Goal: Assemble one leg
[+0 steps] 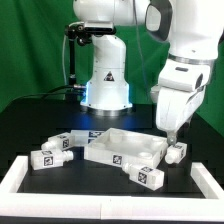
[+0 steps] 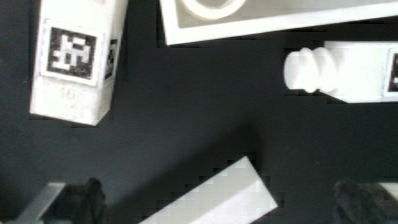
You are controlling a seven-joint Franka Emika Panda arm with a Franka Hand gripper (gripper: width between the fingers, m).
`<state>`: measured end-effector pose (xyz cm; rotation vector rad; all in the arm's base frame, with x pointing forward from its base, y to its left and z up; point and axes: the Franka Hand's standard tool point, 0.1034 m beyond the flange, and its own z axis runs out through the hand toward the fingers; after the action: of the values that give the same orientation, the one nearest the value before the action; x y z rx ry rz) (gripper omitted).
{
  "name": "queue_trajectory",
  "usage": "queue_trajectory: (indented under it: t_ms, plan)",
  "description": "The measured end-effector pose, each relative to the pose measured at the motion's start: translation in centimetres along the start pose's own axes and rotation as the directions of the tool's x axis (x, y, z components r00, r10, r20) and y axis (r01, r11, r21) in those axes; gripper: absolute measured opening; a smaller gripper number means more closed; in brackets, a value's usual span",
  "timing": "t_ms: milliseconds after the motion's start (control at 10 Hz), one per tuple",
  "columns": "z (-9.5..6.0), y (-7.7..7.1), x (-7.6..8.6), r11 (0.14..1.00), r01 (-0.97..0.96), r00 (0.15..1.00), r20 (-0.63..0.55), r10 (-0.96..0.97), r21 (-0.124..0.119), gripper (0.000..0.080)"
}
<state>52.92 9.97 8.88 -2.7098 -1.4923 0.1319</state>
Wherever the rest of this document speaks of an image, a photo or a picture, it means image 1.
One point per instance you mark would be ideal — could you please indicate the black camera on stand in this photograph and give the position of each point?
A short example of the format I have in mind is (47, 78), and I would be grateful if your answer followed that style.
(81, 33)

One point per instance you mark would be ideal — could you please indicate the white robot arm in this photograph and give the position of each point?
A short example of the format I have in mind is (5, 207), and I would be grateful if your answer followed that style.
(193, 28)

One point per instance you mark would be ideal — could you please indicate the white U-shaped obstacle fence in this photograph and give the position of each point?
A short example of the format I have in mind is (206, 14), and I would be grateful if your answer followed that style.
(14, 203)

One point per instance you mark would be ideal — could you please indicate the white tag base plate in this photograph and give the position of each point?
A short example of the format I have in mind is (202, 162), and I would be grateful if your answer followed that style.
(84, 137)

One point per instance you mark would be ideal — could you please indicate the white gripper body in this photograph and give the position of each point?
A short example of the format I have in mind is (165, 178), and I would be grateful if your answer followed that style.
(179, 92)

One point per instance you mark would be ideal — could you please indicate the white square tabletop part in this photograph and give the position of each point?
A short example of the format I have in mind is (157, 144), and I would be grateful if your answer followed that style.
(117, 147)

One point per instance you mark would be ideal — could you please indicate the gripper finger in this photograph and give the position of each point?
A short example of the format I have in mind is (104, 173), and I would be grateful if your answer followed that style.
(171, 138)

